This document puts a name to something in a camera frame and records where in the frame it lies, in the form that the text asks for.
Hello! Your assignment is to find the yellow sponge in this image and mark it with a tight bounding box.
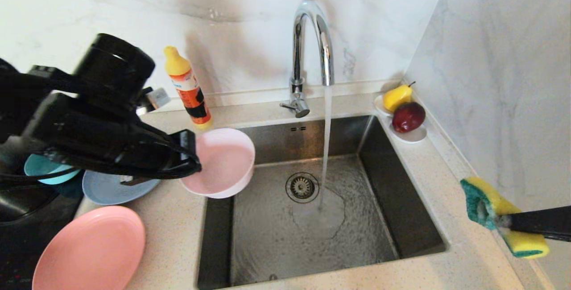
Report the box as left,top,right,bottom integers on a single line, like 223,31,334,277
460,177,550,258

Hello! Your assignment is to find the metal sink drain strainer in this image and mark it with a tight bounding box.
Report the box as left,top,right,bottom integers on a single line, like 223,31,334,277
285,173,320,204

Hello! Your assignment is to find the small light pink plate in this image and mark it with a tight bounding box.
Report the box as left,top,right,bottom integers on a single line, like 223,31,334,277
180,128,256,199

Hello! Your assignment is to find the dark red apple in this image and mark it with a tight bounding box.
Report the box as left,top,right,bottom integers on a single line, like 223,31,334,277
392,101,426,133

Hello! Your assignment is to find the yellow pear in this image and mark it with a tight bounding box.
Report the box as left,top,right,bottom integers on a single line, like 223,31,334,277
383,81,416,112

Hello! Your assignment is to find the orange dish soap bottle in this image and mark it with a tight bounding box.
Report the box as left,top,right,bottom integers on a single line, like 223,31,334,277
164,46,213,130

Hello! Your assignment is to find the large salmon pink plate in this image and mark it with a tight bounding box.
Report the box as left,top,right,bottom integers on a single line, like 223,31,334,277
32,206,146,290

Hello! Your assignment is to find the black induction cooktop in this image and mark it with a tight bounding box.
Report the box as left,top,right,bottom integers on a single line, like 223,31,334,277
0,183,85,290

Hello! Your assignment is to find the blue plate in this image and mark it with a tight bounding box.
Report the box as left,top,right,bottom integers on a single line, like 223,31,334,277
82,170,161,206

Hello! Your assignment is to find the chrome gooseneck faucet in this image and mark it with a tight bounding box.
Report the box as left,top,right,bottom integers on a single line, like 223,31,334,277
280,0,335,119

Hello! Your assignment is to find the teal bowl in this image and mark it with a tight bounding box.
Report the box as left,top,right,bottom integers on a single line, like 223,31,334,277
24,154,82,186

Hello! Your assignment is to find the stainless steel sink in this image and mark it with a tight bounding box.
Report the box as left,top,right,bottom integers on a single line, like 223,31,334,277
197,114,448,290

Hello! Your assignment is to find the white fruit dish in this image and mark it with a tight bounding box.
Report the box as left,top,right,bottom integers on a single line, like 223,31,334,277
374,94,428,144

